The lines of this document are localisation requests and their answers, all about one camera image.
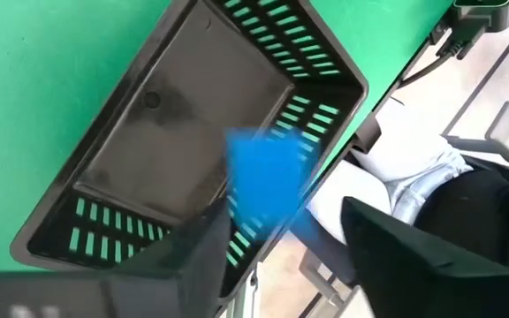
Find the black camera cable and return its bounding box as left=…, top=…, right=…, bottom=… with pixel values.
left=398, top=42, right=461, bottom=89

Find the chair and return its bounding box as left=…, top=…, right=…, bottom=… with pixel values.
left=289, top=100, right=509, bottom=318

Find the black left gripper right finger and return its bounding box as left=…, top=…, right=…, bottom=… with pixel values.
left=340, top=196, right=472, bottom=318

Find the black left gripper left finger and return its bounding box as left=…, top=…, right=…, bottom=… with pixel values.
left=103, top=197, right=232, bottom=318

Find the black plastic basket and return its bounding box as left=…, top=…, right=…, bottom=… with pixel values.
left=9, top=0, right=369, bottom=310

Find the blue cylinder block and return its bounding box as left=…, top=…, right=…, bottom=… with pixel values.
left=224, top=126, right=323, bottom=242

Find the black camera box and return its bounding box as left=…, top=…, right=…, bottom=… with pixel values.
left=430, top=0, right=509, bottom=61

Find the person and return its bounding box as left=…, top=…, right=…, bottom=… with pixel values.
left=306, top=97, right=509, bottom=270

